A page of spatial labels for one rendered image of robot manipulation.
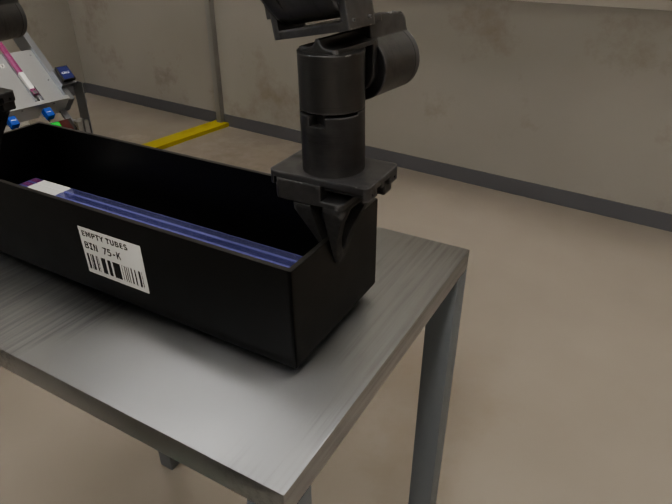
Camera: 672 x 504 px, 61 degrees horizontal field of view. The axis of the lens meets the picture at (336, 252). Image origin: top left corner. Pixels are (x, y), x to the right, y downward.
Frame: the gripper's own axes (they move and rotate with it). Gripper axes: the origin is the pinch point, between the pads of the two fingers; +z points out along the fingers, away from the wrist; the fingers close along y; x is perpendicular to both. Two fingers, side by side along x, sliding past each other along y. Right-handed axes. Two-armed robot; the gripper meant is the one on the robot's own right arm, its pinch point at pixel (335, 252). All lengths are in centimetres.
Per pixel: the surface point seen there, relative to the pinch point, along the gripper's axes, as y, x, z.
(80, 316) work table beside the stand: 26.7, 11.9, 9.5
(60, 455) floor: 89, -9, 89
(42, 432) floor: 99, -11, 89
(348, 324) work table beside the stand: -0.4, -1.6, 10.1
